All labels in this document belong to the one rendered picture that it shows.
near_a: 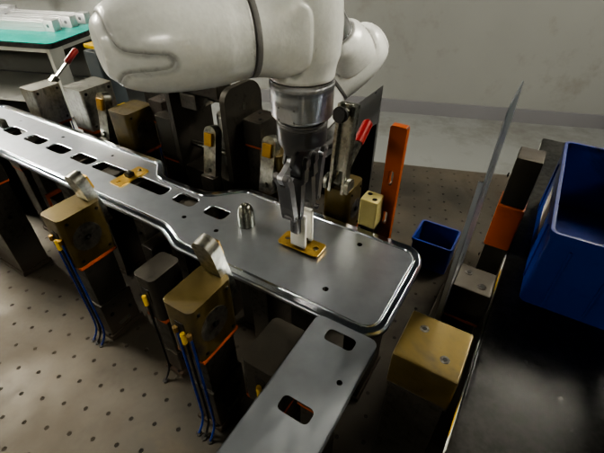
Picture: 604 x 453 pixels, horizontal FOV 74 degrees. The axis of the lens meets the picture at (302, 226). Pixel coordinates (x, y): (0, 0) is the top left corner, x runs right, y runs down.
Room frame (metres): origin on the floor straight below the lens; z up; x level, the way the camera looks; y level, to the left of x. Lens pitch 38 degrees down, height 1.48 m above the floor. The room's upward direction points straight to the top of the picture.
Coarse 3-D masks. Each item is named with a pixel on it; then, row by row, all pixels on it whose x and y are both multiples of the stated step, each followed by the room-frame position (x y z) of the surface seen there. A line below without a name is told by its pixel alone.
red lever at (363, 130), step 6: (366, 120) 0.77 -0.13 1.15; (360, 126) 0.76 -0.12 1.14; (366, 126) 0.76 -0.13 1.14; (360, 132) 0.75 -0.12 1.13; (366, 132) 0.75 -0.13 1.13; (360, 138) 0.74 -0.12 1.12; (360, 144) 0.73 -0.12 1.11; (354, 150) 0.72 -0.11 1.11; (354, 156) 0.71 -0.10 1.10; (336, 180) 0.67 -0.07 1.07; (336, 186) 0.67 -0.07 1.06
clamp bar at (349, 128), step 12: (336, 108) 0.67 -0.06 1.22; (348, 108) 0.69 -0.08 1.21; (336, 120) 0.66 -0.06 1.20; (348, 120) 0.69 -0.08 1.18; (336, 132) 0.68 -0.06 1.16; (348, 132) 0.68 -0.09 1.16; (336, 144) 0.68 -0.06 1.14; (348, 144) 0.67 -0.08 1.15; (336, 156) 0.68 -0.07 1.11; (348, 156) 0.66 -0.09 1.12; (336, 168) 0.68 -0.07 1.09; (348, 168) 0.67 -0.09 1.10
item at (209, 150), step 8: (208, 128) 0.84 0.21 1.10; (216, 128) 0.84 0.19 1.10; (208, 136) 0.83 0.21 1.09; (216, 136) 0.83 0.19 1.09; (208, 144) 0.83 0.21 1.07; (216, 144) 0.83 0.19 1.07; (208, 152) 0.83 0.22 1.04; (216, 152) 0.82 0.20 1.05; (208, 160) 0.83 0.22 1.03; (216, 160) 0.82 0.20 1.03; (208, 168) 0.82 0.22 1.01; (216, 168) 0.82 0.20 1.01; (216, 176) 0.81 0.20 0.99
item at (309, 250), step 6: (288, 234) 0.58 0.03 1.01; (282, 240) 0.56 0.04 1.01; (288, 240) 0.56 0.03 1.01; (306, 240) 0.55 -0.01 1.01; (312, 240) 0.56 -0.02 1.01; (294, 246) 0.54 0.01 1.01; (306, 246) 0.54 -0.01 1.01; (312, 246) 0.54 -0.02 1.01; (318, 246) 0.54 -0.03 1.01; (324, 246) 0.54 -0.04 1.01; (306, 252) 0.53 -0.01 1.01; (312, 252) 0.53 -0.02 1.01; (318, 252) 0.53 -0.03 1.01
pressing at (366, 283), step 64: (0, 128) 1.06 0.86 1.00; (64, 128) 1.06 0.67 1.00; (128, 192) 0.73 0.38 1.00; (192, 192) 0.73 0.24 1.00; (256, 192) 0.73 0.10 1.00; (192, 256) 0.53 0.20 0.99; (256, 256) 0.53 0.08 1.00; (320, 256) 0.53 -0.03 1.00; (384, 256) 0.53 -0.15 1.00; (384, 320) 0.39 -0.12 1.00
